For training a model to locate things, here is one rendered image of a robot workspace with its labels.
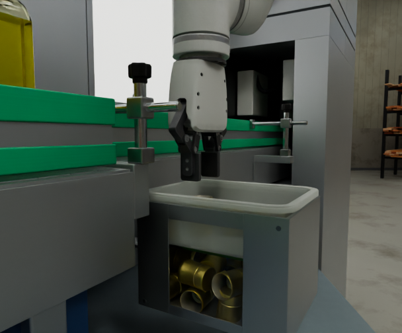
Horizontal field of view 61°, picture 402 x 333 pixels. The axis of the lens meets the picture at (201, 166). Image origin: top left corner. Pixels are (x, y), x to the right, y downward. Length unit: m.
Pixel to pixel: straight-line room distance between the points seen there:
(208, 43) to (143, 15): 0.46
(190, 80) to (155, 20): 0.50
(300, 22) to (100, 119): 0.96
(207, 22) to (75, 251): 0.33
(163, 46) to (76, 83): 0.32
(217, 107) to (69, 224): 0.27
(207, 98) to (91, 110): 0.16
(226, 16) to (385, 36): 11.82
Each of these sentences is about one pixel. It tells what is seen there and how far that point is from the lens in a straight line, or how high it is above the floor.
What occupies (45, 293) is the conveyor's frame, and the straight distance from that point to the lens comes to 0.37.
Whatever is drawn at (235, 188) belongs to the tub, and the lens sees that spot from 0.59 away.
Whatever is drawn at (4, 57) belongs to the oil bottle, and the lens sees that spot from 0.49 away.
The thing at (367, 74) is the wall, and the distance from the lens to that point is 11.87.
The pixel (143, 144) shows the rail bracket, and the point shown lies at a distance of 0.44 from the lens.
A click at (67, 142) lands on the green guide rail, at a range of 0.39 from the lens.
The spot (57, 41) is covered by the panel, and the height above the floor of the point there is 1.26.
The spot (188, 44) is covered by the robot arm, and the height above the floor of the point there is 1.21.
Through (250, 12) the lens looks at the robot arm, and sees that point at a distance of 0.56.
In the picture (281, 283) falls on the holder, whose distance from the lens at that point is 0.42.
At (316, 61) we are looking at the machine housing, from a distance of 1.23.
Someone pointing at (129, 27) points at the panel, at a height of 1.34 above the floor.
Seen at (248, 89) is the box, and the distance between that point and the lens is 1.42.
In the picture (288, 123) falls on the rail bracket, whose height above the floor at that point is 1.12.
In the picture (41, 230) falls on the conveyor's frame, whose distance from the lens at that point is 0.35.
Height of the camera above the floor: 1.09
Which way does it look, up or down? 5 degrees down
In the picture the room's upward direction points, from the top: straight up
